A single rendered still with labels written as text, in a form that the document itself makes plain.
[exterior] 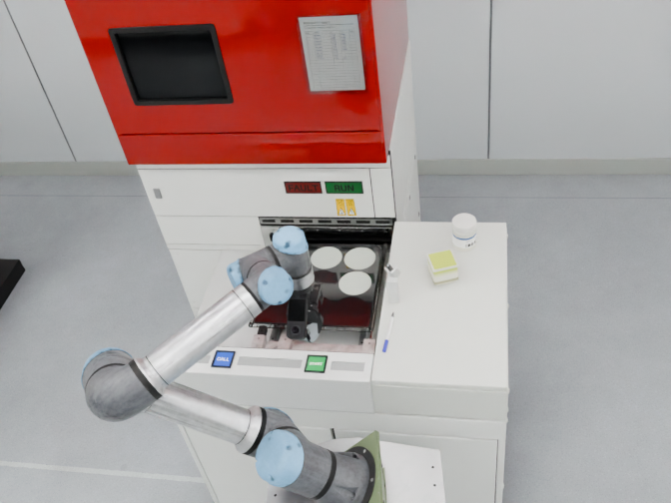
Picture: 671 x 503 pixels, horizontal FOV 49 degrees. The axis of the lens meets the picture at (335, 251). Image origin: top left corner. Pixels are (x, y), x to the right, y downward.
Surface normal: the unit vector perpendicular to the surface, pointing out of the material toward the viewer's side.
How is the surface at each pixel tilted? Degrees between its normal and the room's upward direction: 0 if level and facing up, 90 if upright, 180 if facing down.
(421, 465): 0
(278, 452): 40
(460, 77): 90
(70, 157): 90
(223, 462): 90
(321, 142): 90
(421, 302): 0
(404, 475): 0
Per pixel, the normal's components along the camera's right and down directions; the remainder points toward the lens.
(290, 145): -0.15, 0.69
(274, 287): 0.39, 0.18
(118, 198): -0.12, -0.72
